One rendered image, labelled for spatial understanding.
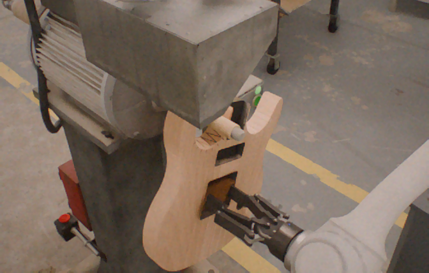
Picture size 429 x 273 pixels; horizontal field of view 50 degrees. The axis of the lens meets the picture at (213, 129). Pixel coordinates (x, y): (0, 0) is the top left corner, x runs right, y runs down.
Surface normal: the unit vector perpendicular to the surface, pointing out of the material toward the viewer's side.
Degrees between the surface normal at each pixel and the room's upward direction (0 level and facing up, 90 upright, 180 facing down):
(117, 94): 81
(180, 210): 89
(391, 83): 0
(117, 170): 90
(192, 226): 89
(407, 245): 90
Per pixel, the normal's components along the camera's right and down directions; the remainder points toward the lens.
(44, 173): -0.02, -0.78
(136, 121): 0.63, 0.53
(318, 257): -0.51, -0.25
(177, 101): -0.70, 0.46
